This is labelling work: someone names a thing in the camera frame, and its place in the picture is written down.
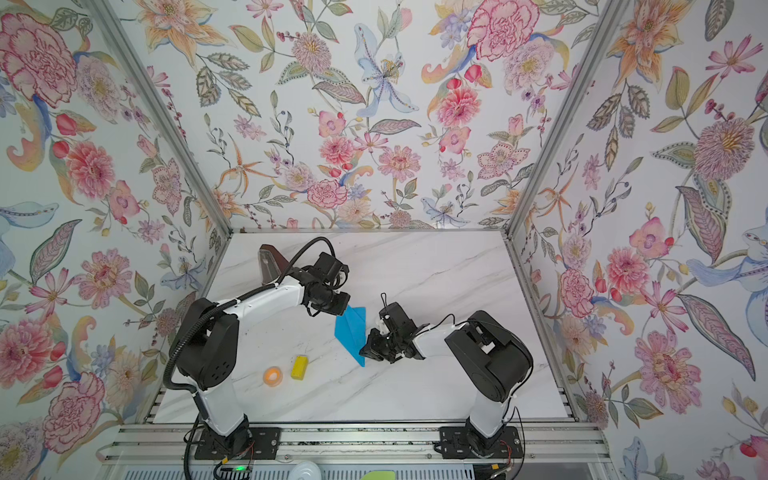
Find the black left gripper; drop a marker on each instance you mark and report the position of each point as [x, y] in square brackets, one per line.
[343, 302]

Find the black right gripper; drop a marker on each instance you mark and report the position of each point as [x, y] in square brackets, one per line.
[372, 349]

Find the blue square paper sheet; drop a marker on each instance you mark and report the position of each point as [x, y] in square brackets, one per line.
[350, 331]

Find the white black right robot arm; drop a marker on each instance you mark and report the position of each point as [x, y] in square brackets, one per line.
[494, 359]

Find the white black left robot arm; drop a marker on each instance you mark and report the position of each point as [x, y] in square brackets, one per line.
[205, 351]

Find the brown wooden metronome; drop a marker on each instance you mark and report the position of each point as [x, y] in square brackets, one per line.
[272, 263]

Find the yellow cylinder block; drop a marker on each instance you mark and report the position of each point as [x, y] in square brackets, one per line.
[299, 367]

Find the orange tape roll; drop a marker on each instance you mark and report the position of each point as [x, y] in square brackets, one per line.
[272, 377]

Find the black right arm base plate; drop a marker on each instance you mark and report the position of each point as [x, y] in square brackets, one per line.
[466, 443]

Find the green object below rail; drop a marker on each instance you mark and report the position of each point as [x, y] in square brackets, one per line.
[380, 475]

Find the white round object below rail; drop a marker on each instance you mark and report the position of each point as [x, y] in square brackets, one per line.
[305, 470]

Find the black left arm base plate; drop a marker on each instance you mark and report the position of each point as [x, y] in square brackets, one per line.
[237, 443]

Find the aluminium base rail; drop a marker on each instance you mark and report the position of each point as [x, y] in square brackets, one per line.
[382, 442]

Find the aluminium frame corner post left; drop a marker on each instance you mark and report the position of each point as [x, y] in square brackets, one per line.
[104, 17]

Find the aluminium frame corner post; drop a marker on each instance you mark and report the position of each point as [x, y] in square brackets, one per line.
[606, 26]
[104, 17]

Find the aluminium frame corner post right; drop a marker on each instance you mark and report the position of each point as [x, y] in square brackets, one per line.
[606, 26]

